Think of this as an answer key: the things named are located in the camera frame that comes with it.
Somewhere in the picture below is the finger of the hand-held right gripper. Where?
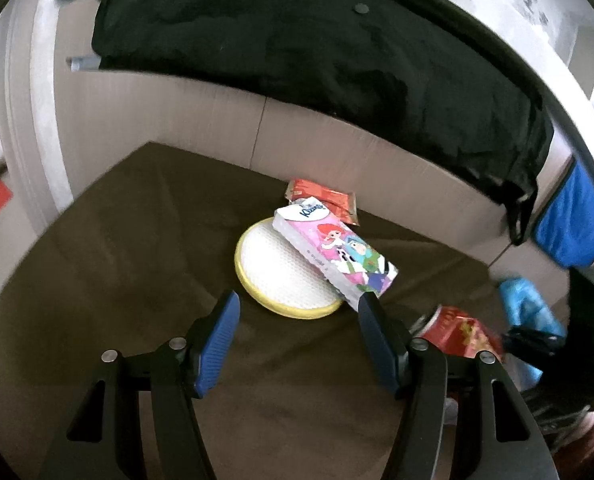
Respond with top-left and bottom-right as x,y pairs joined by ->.
502,325 -> 568,357

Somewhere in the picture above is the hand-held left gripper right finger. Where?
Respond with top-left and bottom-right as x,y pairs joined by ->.
359,291 -> 560,480

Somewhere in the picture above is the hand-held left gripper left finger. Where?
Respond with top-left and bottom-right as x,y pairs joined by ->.
37,290 -> 241,480

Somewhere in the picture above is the light blue bag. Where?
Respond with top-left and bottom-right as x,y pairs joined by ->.
499,275 -> 568,386

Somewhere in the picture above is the cartoon print tissue pack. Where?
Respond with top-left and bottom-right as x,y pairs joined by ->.
272,198 -> 399,311

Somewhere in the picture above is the yellow rimmed round pad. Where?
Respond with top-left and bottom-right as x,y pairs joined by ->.
234,216 -> 345,322

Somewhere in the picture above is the blue towel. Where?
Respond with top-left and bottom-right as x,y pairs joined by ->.
533,160 -> 594,268

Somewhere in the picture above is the brown table cloth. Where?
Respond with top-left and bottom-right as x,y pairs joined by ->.
0,142 -> 528,480

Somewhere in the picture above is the red sachet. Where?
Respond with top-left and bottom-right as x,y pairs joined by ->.
285,178 -> 361,226

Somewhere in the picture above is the black bag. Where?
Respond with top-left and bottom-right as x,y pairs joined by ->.
91,0 -> 555,246

